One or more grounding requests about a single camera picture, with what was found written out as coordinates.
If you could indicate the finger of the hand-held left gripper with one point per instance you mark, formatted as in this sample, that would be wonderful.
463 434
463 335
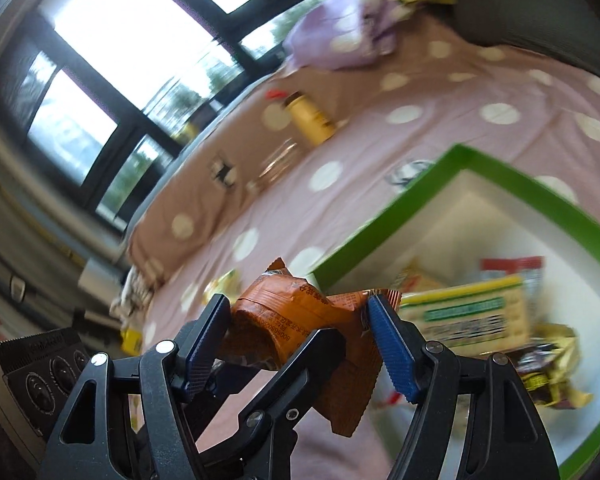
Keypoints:
305 370

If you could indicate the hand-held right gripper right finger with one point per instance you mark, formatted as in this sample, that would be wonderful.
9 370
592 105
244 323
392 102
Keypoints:
392 350

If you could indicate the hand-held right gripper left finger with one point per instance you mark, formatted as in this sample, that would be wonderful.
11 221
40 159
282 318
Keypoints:
207 345

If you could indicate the orange snack packet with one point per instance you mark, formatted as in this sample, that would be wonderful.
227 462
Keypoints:
280 305

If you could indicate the green cardboard box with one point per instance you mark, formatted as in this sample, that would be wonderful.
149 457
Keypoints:
480 220

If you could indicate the small yellow-green snack packet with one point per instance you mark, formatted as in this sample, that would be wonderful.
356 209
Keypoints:
227 282

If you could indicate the small yellow packet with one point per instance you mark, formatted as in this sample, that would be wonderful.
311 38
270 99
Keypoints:
131 341

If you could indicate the yellow-green flat snack packet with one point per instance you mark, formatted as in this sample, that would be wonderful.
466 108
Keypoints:
465 315

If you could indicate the patterned crumpled cloth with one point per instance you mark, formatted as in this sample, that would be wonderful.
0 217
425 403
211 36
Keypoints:
132 292

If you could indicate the red and white snack packet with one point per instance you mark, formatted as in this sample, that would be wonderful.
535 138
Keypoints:
517 272

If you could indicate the gold foil snack packet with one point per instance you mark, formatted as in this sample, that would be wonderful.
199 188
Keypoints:
555 365

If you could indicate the white black printed packet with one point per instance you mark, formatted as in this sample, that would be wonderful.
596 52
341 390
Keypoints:
410 174

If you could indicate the clear drinking glass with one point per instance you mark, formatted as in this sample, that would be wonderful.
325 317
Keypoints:
277 162

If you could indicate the dark bottle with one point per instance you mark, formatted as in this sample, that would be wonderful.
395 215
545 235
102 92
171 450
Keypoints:
189 131

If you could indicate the yellow bottle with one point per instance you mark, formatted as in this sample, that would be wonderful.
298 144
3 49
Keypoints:
312 117

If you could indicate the pink polka-dot bed sheet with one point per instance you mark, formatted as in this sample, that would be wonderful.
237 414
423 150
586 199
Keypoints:
430 90

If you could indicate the purple polka-dot cloth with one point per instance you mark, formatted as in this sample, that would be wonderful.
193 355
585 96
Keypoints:
335 35

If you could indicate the black framed window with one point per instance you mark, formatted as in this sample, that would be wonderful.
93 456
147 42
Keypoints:
120 35

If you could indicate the dark grey pillow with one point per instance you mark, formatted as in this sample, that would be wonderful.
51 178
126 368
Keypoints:
540 10

